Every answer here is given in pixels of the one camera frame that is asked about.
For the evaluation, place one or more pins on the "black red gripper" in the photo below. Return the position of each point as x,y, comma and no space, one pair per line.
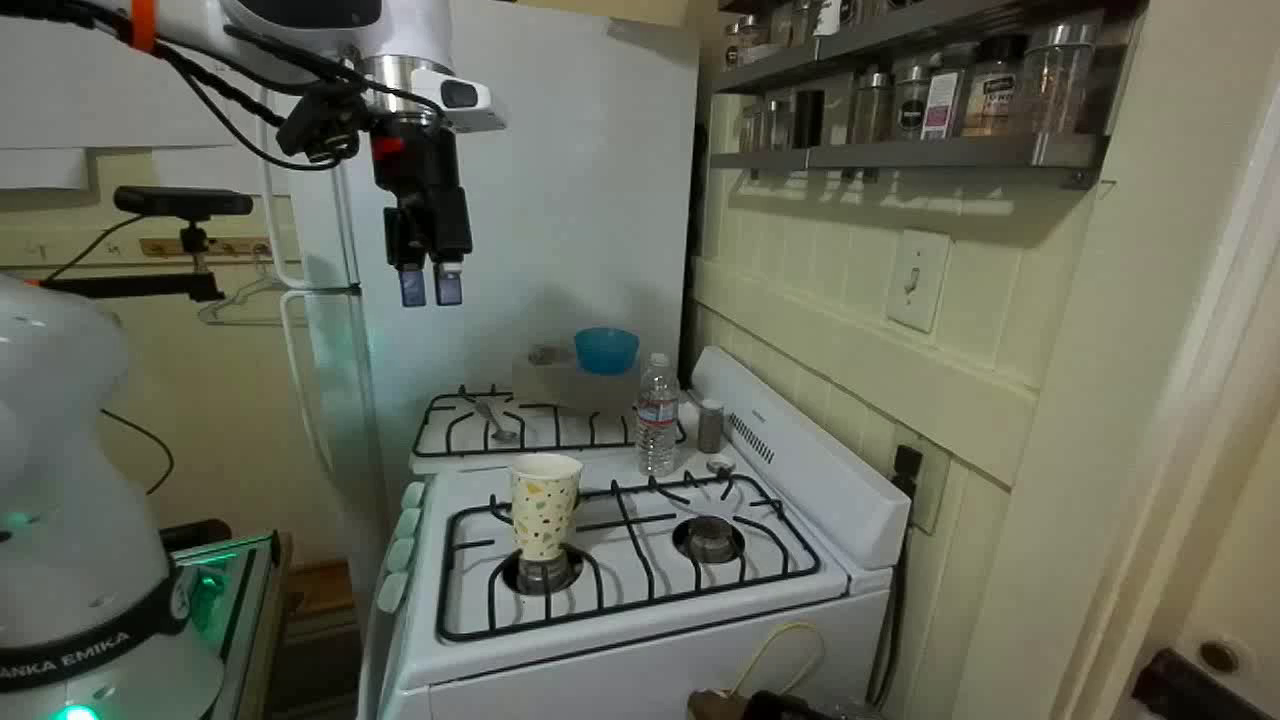
424,201

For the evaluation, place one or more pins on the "clear plastic water bottle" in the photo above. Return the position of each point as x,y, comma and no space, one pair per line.
658,421

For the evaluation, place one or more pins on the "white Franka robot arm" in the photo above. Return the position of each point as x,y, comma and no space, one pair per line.
61,443

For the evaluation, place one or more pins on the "white refrigerator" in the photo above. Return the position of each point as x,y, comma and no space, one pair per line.
560,201

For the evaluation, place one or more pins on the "blue bowl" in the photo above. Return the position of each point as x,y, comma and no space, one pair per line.
606,351

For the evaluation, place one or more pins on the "white stove knob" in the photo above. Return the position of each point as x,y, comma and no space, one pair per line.
414,492
390,595
398,555
407,526

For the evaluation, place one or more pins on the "dotted paper cup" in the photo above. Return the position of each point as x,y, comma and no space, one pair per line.
547,506

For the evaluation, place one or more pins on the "round metal gas burner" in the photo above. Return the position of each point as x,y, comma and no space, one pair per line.
542,572
705,538

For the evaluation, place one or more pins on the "small grey shaker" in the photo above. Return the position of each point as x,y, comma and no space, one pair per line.
711,425

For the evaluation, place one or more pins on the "black stove grate with burners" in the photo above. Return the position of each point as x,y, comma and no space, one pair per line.
626,555

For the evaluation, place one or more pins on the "robot control box green lights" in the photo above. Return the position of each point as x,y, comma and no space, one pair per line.
221,613

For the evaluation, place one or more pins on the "white gas stove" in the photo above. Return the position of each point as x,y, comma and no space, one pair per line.
640,625

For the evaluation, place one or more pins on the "dark spice jar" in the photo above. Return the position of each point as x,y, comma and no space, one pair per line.
808,122

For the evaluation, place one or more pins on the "small glass spice jar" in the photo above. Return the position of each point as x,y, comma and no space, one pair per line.
874,107

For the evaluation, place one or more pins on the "white-label spice jar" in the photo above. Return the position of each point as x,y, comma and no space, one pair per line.
942,98

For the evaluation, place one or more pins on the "brown-label spice jar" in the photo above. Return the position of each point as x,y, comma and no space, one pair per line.
994,90

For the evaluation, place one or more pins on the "large glass spice jar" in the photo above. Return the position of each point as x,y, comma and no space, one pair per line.
1061,77

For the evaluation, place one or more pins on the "black door latch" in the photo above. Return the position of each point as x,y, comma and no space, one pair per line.
1187,686

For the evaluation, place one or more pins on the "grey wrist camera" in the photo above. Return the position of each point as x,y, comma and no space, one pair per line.
463,98

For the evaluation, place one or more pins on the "black camera on stand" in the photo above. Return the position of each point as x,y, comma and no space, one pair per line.
182,201

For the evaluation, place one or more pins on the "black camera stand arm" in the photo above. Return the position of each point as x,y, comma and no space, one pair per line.
145,282

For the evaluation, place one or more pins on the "white light switch plate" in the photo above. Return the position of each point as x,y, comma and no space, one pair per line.
916,282

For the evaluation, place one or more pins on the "grey wall spice rack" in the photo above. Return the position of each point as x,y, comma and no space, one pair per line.
922,155

